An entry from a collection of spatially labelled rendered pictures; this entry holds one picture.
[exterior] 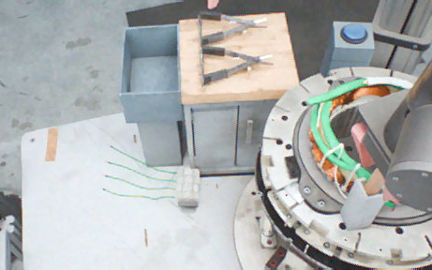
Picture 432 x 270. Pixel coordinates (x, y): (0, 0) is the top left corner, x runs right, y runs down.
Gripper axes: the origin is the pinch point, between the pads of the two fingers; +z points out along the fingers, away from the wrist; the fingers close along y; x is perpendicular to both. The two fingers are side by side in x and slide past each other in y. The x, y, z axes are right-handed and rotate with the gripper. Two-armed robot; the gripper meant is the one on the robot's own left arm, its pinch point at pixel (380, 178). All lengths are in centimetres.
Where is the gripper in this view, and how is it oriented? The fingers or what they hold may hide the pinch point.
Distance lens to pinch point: 57.0
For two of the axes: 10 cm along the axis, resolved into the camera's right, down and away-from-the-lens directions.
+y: 3.2, 8.3, -4.7
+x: 9.5, -3.0, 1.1
